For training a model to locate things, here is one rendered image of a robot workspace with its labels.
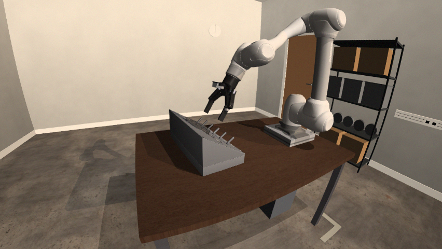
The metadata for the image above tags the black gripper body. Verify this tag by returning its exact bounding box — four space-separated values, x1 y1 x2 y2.
220 74 239 96

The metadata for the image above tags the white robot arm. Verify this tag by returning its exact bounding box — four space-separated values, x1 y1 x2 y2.
226 8 346 135

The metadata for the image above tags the white switch panel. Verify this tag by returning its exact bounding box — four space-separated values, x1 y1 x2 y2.
169 110 245 176

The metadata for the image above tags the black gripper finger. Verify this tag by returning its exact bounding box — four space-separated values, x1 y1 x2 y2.
218 88 237 122
204 88 223 114

